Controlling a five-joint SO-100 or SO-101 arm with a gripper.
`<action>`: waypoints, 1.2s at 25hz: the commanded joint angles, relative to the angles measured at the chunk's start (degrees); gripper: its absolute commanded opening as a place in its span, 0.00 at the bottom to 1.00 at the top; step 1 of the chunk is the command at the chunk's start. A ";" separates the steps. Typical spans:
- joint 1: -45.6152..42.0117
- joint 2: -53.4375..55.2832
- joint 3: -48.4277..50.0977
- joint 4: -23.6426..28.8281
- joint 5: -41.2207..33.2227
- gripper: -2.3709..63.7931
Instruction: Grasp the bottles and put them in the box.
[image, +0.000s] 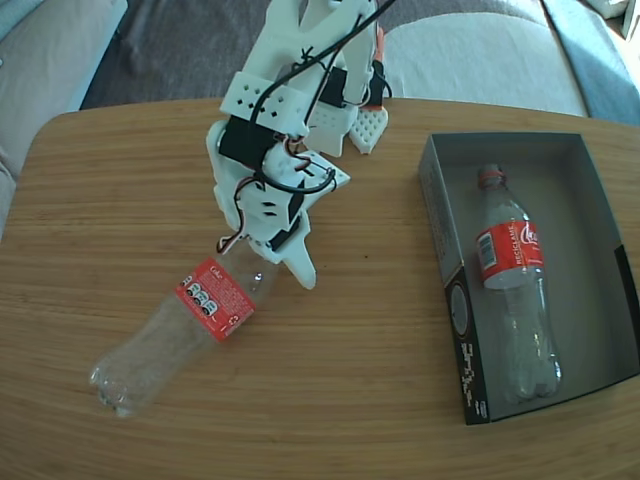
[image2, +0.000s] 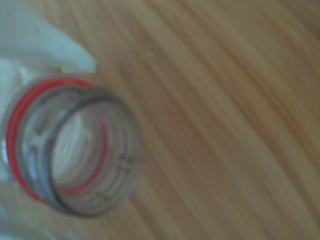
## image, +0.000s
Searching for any clear bottle red label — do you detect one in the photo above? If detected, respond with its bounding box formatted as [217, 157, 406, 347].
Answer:
[474, 162, 564, 405]
[88, 244, 281, 419]

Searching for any grey cardboard box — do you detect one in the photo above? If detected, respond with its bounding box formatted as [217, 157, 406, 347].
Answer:
[417, 131, 640, 427]

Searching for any dark grey rug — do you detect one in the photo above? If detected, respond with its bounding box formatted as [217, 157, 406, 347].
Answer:
[79, 0, 549, 112]

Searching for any beige sofa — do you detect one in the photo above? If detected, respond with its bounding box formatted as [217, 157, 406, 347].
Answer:
[0, 0, 129, 236]

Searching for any light grey sofa cushion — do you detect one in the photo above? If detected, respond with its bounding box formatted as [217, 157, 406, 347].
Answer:
[383, 9, 591, 119]

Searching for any light blue cushion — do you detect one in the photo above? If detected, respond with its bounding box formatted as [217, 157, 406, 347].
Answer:
[0, 0, 45, 42]

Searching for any blue grey cushion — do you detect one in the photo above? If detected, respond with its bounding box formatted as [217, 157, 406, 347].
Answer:
[542, 0, 640, 126]

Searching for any white camera plate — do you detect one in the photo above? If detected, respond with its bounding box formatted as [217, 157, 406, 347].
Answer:
[292, 148, 352, 199]

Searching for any black cable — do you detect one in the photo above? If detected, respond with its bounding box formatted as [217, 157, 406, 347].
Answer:
[249, 0, 399, 194]

